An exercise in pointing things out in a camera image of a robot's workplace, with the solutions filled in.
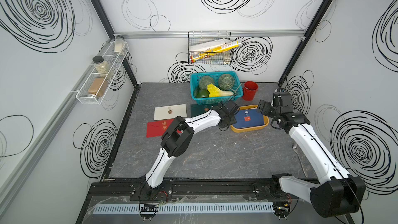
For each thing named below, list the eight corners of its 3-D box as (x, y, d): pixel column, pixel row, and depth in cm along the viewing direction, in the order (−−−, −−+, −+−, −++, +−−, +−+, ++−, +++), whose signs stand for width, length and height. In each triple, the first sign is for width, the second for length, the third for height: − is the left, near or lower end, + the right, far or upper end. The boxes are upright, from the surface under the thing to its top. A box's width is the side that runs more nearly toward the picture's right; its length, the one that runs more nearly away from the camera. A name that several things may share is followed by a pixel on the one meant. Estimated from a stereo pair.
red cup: (242, 101, 111) (245, 92, 104) (239, 90, 118) (242, 81, 111) (256, 101, 111) (260, 92, 104) (253, 90, 118) (256, 81, 111)
